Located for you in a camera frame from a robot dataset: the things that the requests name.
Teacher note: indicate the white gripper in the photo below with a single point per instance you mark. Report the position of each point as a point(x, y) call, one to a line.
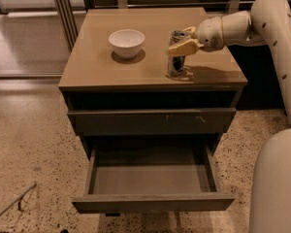
point(209, 33)

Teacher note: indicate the silver redbull can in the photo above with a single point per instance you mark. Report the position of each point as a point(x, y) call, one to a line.
point(176, 63)

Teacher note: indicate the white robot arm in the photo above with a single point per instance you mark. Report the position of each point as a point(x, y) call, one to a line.
point(270, 207)

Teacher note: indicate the closed top drawer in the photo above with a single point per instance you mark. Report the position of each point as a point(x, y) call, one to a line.
point(152, 122)

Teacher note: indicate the grey drawer cabinet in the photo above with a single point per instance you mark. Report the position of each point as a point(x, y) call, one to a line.
point(97, 79)

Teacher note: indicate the open middle drawer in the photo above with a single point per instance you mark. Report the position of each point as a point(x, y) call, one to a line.
point(151, 180)

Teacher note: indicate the white ceramic bowl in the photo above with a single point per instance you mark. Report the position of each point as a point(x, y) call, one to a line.
point(127, 43)

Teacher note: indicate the metal rod on floor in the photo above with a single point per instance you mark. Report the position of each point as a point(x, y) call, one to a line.
point(17, 200)

